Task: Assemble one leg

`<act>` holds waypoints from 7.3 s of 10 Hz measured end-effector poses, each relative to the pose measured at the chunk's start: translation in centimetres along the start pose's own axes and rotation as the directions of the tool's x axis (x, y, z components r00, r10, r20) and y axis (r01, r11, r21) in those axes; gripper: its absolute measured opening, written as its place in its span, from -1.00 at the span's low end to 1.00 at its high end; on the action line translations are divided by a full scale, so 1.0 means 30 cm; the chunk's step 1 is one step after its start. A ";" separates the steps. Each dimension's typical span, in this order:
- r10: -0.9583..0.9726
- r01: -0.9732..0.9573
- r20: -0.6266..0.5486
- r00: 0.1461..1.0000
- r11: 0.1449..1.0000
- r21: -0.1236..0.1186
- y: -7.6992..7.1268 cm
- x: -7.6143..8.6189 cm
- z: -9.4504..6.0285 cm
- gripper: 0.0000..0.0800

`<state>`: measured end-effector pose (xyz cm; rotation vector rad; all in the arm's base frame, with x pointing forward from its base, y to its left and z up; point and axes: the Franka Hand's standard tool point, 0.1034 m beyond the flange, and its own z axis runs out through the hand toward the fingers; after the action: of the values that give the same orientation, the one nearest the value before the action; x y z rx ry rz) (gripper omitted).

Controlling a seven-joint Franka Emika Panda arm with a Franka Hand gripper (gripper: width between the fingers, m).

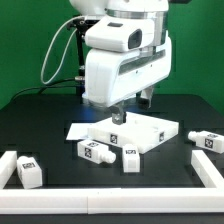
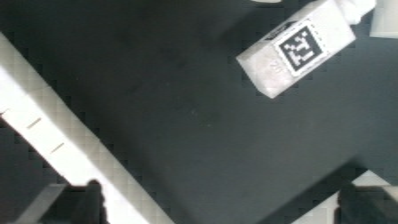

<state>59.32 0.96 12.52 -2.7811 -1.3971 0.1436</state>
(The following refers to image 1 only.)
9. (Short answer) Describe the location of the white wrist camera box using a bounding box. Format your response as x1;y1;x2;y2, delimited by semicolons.
85;16;155;52

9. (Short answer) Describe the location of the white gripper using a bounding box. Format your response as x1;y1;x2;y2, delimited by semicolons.
84;37;172;125

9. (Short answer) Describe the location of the white square tabletop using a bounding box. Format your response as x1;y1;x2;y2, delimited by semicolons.
87;112;179;154

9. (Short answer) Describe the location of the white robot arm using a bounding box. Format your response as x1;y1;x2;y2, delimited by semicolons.
69;0;172;125

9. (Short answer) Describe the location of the white marker sheet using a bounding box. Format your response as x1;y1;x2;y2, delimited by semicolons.
66;123;94;140

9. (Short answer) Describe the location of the black cable on table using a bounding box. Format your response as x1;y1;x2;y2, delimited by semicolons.
9;77;86;103

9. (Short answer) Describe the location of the grey looped cable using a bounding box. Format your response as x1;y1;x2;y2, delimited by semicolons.
40;14;86;86

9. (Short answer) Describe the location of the white U-shaped fence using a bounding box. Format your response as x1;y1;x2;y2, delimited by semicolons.
0;150;224;214

